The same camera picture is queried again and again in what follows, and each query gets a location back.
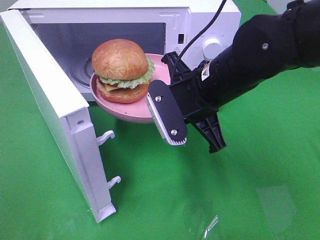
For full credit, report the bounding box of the pink round plate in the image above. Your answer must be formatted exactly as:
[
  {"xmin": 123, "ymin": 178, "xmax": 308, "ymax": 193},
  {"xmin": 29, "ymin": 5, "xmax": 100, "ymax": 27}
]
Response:
[{"xmin": 90, "ymin": 53, "xmax": 171, "ymax": 124}]

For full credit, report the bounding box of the white microwave door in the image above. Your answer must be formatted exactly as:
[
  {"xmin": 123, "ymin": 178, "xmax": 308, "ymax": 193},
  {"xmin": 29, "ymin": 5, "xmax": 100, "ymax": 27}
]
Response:
[{"xmin": 0, "ymin": 10, "xmax": 121, "ymax": 222}]

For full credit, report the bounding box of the burger with lettuce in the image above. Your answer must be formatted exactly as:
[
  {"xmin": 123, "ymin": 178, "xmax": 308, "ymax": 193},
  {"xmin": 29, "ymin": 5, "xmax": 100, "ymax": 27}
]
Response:
[{"xmin": 91, "ymin": 38, "xmax": 156, "ymax": 104}]

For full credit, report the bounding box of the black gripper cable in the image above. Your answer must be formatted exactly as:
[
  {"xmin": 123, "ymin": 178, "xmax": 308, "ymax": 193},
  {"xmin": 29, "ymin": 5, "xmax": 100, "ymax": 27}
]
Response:
[{"xmin": 172, "ymin": 0, "xmax": 228, "ymax": 76}]

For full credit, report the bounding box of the upper white microwave knob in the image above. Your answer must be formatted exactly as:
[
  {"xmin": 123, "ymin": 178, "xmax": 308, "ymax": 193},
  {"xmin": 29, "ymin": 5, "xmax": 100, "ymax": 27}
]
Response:
[{"xmin": 202, "ymin": 37, "xmax": 223, "ymax": 60}]

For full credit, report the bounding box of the white microwave oven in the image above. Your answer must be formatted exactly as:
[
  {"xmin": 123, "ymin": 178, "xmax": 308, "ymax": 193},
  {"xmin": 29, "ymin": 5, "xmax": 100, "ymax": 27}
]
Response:
[{"xmin": 5, "ymin": 0, "xmax": 220, "ymax": 102}]

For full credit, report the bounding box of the glass microwave turntable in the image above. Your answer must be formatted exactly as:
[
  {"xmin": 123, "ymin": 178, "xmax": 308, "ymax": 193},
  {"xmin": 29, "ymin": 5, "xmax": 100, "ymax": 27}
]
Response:
[{"xmin": 70, "ymin": 57, "xmax": 94, "ymax": 87}]

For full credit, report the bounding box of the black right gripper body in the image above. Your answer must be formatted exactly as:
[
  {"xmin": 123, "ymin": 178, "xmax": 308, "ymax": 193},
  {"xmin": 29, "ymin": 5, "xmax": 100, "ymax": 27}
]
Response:
[{"xmin": 170, "ymin": 60, "xmax": 219, "ymax": 124}]

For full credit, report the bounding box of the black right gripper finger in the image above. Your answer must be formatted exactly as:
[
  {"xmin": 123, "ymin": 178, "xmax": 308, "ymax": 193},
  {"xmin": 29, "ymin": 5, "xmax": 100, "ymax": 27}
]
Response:
[
  {"xmin": 192, "ymin": 111, "xmax": 227, "ymax": 154},
  {"xmin": 161, "ymin": 51, "xmax": 192, "ymax": 85}
]

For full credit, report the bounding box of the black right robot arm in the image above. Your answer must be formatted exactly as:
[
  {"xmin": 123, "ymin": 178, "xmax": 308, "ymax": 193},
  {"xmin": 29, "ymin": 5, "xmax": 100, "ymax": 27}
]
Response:
[{"xmin": 155, "ymin": 0, "xmax": 320, "ymax": 129}]

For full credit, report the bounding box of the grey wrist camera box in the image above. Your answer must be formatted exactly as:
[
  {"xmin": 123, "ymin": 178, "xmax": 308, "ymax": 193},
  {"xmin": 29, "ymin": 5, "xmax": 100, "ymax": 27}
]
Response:
[{"xmin": 147, "ymin": 80, "xmax": 188, "ymax": 146}]

